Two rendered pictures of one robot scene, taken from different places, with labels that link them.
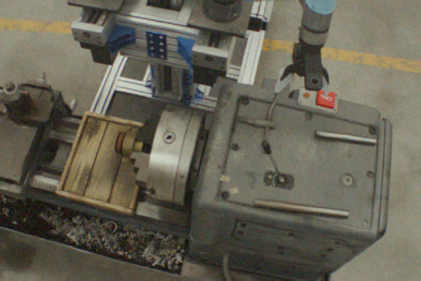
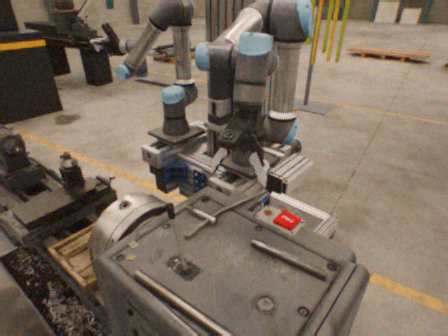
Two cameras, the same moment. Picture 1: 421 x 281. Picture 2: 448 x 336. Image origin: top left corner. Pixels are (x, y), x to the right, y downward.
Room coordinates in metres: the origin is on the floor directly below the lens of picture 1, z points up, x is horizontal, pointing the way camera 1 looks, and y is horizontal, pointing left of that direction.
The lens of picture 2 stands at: (0.19, -0.58, 1.84)
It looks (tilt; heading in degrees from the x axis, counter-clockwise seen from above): 31 degrees down; 34
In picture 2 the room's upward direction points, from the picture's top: straight up
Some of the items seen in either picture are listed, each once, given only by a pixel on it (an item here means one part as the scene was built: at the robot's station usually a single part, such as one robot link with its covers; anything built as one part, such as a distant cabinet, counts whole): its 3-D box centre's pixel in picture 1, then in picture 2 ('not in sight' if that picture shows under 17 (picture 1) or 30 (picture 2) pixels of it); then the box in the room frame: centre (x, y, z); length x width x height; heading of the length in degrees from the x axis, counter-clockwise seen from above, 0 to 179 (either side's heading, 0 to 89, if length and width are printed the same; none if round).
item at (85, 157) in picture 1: (107, 161); (107, 244); (0.71, 0.39, 0.89); 0.36 x 0.30 x 0.04; 174
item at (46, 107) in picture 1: (28, 110); (78, 187); (0.82, 0.72, 0.99); 0.20 x 0.10 x 0.05; 84
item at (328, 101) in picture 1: (325, 99); (287, 221); (0.86, -0.34, 1.26); 0.06 x 0.06 x 0.02; 84
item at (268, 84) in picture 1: (274, 91); (240, 204); (0.87, -0.17, 1.24); 0.09 x 0.08 x 0.03; 84
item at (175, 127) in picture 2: not in sight; (175, 122); (1.34, 0.53, 1.21); 0.15 x 0.15 x 0.10
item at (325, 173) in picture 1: (291, 177); (229, 302); (0.66, -0.27, 1.06); 0.59 x 0.48 x 0.39; 84
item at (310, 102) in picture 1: (316, 102); (278, 225); (0.86, -0.32, 1.23); 0.13 x 0.08 x 0.05; 84
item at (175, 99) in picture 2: not in sight; (174, 100); (1.34, 0.53, 1.33); 0.13 x 0.12 x 0.14; 15
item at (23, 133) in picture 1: (19, 128); (65, 198); (0.76, 0.76, 0.95); 0.43 x 0.17 x 0.05; 174
